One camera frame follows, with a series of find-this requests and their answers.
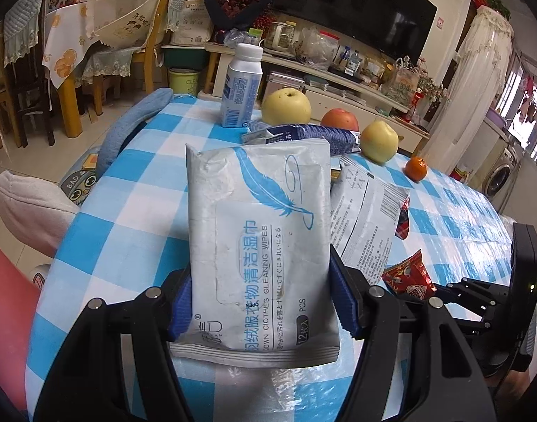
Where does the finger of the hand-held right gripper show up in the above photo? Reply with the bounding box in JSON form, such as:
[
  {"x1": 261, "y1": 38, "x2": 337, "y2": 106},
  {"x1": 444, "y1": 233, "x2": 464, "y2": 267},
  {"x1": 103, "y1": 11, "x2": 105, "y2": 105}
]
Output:
[
  {"x1": 436, "y1": 278, "x2": 512, "y2": 314},
  {"x1": 466, "y1": 312, "x2": 512, "y2": 333}
]

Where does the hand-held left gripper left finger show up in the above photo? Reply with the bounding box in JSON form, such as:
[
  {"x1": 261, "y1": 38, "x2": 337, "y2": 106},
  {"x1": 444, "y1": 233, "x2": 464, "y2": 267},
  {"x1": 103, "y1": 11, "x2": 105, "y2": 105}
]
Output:
[{"x1": 33, "y1": 268, "x2": 194, "y2": 422}]

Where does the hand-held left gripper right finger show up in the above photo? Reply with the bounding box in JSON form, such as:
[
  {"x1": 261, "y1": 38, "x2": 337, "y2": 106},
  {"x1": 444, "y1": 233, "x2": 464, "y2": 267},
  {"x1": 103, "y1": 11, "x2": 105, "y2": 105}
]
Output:
[{"x1": 329, "y1": 246, "x2": 498, "y2": 422}]

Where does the white wet wipes packet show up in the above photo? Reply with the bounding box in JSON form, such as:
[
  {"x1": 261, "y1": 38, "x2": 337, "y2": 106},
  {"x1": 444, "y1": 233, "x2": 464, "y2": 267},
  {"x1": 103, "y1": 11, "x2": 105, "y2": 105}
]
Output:
[{"x1": 171, "y1": 138, "x2": 341, "y2": 367}]

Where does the red patterned candy wrapper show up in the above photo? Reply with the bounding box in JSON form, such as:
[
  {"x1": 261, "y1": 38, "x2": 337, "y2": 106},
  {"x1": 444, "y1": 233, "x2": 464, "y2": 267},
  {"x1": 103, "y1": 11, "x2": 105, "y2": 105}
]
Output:
[{"x1": 381, "y1": 250, "x2": 437, "y2": 300}]

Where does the white printed snack wrapper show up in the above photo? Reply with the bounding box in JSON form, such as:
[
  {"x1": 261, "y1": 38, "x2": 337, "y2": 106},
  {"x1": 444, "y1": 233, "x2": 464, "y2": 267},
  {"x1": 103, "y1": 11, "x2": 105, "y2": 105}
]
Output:
[{"x1": 330, "y1": 156, "x2": 412, "y2": 286}]

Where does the small red wrapper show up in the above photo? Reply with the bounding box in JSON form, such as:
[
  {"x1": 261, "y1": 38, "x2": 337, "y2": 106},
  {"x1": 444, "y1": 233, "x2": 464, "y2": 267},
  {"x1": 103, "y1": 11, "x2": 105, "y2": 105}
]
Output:
[{"x1": 395, "y1": 198, "x2": 412, "y2": 240}]

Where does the washing machine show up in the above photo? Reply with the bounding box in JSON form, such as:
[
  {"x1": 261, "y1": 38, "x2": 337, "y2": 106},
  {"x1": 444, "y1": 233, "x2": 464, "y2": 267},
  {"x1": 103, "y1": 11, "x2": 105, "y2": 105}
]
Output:
[{"x1": 481, "y1": 141, "x2": 522, "y2": 198}]

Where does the blue checkered tablecloth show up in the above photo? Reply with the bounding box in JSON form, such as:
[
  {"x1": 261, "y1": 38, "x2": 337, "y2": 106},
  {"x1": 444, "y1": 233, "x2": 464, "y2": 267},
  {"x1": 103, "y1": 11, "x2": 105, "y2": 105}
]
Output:
[{"x1": 24, "y1": 94, "x2": 522, "y2": 422}]

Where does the orange tangerine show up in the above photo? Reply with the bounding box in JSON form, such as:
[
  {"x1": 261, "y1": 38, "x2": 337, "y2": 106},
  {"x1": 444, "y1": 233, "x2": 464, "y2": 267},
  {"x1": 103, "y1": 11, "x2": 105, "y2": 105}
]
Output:
[{"x1": 404, "y1": 156, "x2": 428, "y2": 182}]

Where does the owl print floor mat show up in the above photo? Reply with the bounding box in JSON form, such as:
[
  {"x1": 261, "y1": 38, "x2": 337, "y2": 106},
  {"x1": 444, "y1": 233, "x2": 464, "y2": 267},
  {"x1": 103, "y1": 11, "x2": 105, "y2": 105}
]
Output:
[{"x1": 57, "y1": 145, "x2": 102, "y2": 207}]

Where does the small yellow pear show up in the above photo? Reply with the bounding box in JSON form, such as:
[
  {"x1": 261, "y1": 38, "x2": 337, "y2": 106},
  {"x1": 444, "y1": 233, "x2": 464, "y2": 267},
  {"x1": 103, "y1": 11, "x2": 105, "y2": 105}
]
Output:
[{"x1": 360, "y1": 120, "x2": 400, "y2": 162}]

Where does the blue white snack bag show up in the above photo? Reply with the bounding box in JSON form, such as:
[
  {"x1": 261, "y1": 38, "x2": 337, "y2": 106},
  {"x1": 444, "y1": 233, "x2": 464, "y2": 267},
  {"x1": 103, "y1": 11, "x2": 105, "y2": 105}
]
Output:
[{"x1": 242, "y1": 123, "x2": 361, "y2": 156}]

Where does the red apple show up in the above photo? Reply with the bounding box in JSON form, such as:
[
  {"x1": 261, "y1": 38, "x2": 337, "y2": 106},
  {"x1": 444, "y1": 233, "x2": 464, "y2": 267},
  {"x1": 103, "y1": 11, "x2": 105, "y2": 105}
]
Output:
[{"x1": 320, "y1": 108, "x2": 360, "y2": 132}]

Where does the beige cushion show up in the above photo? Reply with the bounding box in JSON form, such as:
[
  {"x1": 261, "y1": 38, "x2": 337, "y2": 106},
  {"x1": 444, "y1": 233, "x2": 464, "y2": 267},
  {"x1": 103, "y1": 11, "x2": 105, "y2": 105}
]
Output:
[{"x1": 0, "y1": 171, "x2": 80, "y2": 258}]

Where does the blue padded chair back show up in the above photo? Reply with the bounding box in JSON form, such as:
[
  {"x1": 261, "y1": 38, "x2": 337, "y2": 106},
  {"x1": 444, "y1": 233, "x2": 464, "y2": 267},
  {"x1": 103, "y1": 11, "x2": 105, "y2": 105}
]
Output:
[{"x1": 96, "y1": 88, "x2": 174, "y2": 177}]

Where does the large yellow pear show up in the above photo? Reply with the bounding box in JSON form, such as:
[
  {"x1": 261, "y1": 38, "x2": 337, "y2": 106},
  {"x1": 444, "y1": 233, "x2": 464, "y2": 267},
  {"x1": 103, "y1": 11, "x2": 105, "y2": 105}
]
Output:
[{"x1": 262, "y1": 89, "x2": 312, "y2": 126}]

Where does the lace covered air conditioner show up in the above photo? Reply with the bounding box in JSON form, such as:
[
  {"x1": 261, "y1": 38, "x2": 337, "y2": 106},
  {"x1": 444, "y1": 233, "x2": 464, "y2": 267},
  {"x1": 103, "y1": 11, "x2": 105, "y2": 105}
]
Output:
[{"x1": 431, "y1": 4, "x2": 515, "y2": 177}]

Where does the white television cabinet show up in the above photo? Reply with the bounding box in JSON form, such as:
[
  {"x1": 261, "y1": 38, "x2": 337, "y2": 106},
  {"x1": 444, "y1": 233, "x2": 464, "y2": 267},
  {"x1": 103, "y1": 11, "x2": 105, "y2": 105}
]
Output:
[{"x1": 204, "y1": 41, "x2": 431, "y2": 141}]

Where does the white plastic bottle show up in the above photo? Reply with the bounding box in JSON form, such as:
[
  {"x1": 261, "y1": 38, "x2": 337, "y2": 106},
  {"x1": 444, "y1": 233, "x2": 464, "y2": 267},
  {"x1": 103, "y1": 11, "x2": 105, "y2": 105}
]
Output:
[{"x1": 220, "y1": 44, "x2": 264, "y2": 128}]

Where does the green plastic bucket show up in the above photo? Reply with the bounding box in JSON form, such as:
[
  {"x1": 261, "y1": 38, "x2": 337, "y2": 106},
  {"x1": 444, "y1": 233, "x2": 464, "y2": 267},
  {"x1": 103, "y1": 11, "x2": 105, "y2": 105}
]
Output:
[{"x1": 168, "y1": 68, "x2": 202, "y2": 95}]

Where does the printed gift bag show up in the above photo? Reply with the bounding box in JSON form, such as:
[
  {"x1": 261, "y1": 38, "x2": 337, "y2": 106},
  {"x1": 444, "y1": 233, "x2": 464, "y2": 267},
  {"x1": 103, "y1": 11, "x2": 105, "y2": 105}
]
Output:
[{"x1": 383, "y1": 59, "x2": 421, "y2": 102}]

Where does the clear plastic bag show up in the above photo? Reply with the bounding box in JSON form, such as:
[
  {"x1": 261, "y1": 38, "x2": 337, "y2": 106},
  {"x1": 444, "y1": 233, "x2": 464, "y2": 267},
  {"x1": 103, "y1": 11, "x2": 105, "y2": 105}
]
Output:
[{"x1": 295, "y1": 26, "x2": 339, "y2": 71}]

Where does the glass kettle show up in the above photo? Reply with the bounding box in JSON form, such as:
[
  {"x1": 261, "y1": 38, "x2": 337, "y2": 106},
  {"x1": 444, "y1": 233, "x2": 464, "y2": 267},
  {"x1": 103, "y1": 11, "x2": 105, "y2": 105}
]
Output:
[{"x1": 264, "y1": 21, "x2": 298, "y2": 53}]

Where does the yellow wooden chair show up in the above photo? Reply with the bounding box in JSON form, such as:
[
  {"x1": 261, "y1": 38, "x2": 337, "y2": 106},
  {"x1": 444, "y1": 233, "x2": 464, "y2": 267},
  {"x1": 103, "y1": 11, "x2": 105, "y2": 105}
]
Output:
[{"x1": 132, "y1": 0, "x2": 177, "y2": 93}]

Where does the white sack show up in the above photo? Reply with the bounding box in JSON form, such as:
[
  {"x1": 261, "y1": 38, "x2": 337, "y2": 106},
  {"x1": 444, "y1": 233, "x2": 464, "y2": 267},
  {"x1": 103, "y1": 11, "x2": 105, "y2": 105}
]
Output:
[{"x1": 171, "y1": 0, "x2": 214, "y2": 47}]

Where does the fruit print table cover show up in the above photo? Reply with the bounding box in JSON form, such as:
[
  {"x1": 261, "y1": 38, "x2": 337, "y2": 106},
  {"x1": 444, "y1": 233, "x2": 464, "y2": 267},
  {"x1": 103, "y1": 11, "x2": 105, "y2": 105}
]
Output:
[{"x1": 42, "y1": 4, "x2": 97, "y2": 89}]

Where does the black television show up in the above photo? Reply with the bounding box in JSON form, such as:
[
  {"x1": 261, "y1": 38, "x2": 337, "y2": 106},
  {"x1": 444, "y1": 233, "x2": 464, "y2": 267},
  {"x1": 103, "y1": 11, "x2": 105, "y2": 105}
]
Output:
[{"x1": 272, "y1": 0, "x2": 440, "y2": 60}]

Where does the dark wooden chair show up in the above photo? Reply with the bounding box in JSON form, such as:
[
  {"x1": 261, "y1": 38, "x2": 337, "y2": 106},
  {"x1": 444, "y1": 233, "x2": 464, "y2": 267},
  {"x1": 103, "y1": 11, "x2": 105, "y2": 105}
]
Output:
[{"x1": 2, "y1": 0, "x2": 58, "y2": 148}]

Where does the dark blue flower bouquet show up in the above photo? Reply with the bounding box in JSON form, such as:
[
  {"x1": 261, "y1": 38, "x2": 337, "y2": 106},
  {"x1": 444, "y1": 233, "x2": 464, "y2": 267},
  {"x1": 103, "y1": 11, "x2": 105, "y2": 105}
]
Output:
[{"x1": 201, "y1": 0, "x2": 273, "y2": 31}]

